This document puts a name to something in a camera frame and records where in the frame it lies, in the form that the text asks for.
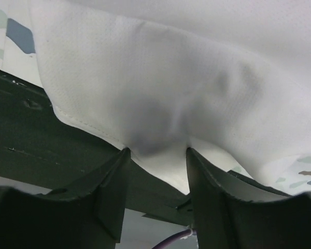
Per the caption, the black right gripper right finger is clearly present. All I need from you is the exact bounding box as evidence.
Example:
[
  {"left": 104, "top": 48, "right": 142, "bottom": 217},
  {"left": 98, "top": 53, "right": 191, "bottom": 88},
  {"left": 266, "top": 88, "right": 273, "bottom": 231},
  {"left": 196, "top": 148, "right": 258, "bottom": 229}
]
[{"left": 186, "top": 148, "right": 311, "bottom": 248}]

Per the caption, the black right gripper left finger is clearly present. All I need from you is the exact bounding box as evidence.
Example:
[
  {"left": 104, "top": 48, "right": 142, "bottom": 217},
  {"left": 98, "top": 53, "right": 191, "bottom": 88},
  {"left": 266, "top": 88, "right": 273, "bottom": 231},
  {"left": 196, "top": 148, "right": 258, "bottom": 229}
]
[{"left": 0, "top": 148, "right": 131, "bottom": 248}]

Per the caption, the white t-shirt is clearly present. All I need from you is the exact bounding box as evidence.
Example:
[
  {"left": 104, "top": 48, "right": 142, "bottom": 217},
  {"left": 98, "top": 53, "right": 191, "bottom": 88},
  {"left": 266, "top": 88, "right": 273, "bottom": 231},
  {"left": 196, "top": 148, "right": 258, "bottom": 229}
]
[{"left": 28, "top": 1, "right": 311, "bottom": 193}]

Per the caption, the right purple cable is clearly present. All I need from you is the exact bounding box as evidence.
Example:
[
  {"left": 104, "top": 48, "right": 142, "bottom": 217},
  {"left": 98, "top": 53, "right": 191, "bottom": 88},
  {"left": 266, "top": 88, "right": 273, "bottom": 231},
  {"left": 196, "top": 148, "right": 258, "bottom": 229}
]
[{"left": 151, "top": 228, "right": 197, "bottom": 249}]

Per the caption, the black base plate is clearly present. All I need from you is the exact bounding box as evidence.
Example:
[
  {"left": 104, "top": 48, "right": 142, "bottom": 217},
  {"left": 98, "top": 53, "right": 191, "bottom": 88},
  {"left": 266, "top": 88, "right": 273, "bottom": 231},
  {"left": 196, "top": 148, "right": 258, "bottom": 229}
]
[{"left": 0, "top": 64, "right": 291, "bottom": 226}]

